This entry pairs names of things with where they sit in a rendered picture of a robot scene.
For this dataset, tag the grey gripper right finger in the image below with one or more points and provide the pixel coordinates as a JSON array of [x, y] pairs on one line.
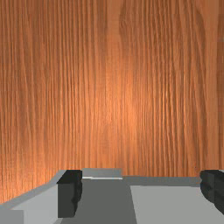
[[213, 186]]

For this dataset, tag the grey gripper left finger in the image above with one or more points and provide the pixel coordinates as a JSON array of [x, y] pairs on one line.
[[68, 192]]

